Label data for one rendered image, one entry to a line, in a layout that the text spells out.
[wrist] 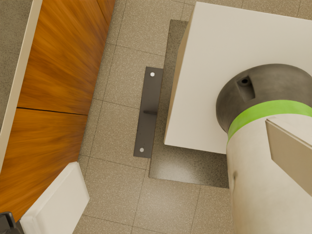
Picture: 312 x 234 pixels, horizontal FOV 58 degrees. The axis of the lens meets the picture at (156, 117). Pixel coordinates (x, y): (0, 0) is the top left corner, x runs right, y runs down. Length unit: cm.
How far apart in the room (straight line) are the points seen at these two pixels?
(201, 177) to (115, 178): 100
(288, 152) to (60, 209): 13
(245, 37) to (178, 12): 124
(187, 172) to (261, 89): 25
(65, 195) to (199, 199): 142
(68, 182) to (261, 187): 19
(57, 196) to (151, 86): 135
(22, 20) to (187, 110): 38
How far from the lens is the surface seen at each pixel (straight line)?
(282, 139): 18
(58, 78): 94
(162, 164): 56
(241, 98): 40
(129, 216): 158
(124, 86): 152
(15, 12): 66
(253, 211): 30
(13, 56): 63
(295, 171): 17
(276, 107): 37
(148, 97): 149
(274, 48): 41
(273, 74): 40
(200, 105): 45
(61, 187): 17
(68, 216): 18
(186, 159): 57
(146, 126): 148
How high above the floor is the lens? 150
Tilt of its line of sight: 89 degrees down
